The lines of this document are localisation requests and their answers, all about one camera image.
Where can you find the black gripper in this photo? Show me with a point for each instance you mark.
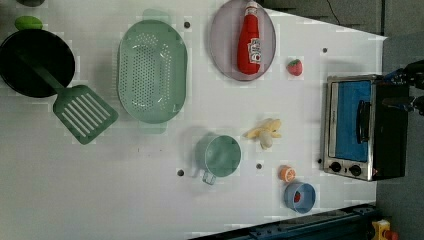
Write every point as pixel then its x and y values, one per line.
pixel 412 75

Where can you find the yellow plush peeled banana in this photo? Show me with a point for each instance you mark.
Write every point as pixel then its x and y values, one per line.
pixel 265 132

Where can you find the silver black toaster oven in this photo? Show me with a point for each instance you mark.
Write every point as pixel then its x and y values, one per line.
pixel 364 138

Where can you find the plush strawberry on table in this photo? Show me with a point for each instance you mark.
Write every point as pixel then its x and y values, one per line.
pixel 295 67

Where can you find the yellow red emergency button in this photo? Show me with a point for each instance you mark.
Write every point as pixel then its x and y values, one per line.
pixel 383 231

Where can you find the plush orange slice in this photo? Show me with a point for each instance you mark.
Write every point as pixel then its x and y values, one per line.
pixel 287 174

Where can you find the blue small bowl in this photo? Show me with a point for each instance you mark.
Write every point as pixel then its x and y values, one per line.
pixel 308 197

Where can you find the red plush ketchup bottle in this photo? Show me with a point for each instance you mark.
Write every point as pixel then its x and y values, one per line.
pixel 249 44

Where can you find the small strawberry in bowl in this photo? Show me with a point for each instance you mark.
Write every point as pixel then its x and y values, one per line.
pixel 297 197

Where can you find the grey oval plate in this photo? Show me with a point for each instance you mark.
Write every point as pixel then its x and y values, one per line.
pixel 224 34

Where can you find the green measuring cup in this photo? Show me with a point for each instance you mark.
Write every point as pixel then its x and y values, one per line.
pixel 218 156

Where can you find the green perforated colander basket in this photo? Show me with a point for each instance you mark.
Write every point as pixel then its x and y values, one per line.
pixel 152 71

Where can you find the green slotted spatula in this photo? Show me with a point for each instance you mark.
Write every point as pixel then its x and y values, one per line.
pixel 80 109

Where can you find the black round pan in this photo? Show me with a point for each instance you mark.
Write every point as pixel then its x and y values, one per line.
pixel 35 47

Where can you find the green lime toy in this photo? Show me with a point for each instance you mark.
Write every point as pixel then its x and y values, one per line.
pixel 28 22

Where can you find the blue metal frame rail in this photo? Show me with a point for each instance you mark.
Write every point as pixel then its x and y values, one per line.
pixel 351 223

